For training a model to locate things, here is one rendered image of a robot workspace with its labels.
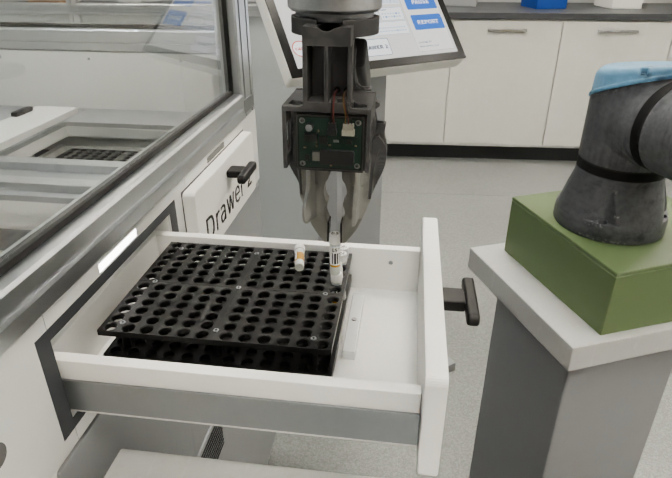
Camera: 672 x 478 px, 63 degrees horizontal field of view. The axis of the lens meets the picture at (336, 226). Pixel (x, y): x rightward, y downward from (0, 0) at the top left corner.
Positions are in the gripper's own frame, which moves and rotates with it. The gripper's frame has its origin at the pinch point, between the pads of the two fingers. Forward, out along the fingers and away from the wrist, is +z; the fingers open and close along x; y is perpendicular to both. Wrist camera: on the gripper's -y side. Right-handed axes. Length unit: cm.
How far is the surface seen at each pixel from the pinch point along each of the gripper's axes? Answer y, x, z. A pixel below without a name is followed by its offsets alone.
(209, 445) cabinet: -12, -22, 48
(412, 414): 14.4, 8.4, 9.7
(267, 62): -162, -47, 14
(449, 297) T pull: 2.2, 11.7, 5.9
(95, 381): 14.1, -19.8, 10.1
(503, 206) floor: -226, 61, 96
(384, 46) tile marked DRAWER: -94, 0, -3
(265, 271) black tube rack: -2.0, -8.1, 7.3
